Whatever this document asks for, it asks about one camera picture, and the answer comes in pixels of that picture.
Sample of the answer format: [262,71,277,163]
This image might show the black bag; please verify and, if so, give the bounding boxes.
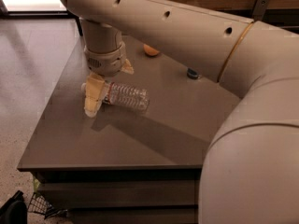
[0,190,27,224]

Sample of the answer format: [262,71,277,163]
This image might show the right metal bracket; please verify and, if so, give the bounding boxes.
[251,0,270,21]

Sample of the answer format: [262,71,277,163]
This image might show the grey drawer cabinet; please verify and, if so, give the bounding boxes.
[18,36,239,224]

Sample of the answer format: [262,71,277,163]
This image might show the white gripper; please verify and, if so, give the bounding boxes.
[83,42,135,118]

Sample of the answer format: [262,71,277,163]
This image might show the blue silver energy drink can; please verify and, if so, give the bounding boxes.
[187,68,201,79]

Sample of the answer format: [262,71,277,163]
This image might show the orange fruit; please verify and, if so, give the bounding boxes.
[143,44,160,57]

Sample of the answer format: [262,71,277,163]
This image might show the clear plastic water bottle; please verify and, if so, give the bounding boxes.
[80,81,150,112]

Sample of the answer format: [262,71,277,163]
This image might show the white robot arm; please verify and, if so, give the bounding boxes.
[60,0,299,224]

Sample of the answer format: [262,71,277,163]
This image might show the black wire basket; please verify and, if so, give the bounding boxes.
[27,192,67,219]

